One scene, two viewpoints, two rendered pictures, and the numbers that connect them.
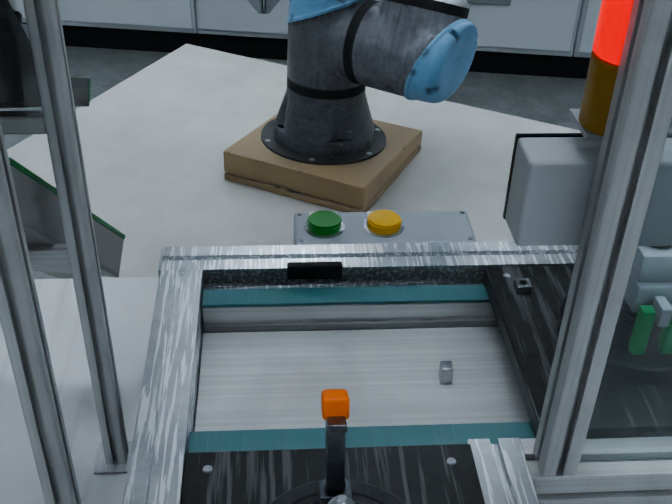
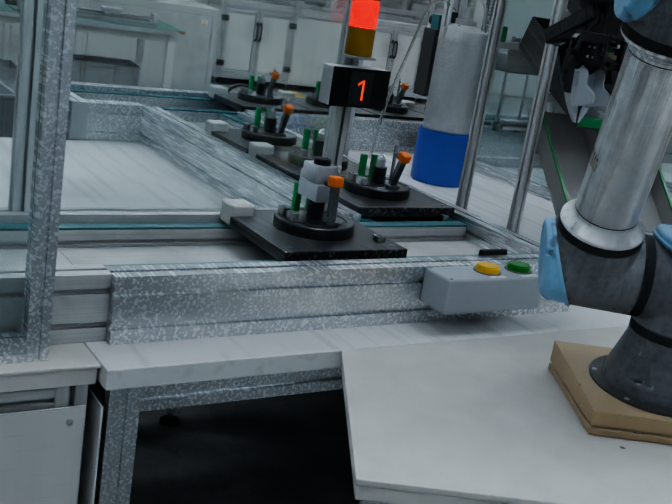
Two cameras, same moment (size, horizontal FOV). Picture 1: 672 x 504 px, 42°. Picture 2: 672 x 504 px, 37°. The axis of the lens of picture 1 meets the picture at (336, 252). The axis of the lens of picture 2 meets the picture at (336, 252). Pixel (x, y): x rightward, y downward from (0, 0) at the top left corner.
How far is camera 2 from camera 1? 2.39 m
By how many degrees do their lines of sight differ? 122
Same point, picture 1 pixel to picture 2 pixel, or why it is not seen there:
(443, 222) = (456, 274)
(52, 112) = (539, 89)
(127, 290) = (608, 319)
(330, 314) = not seen: hidden behind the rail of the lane
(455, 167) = (535, 420)
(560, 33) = not seen: outside the picture
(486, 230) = (450, 368)
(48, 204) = (543, 135)
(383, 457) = (387, 205)
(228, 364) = not seen: hidden behind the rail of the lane
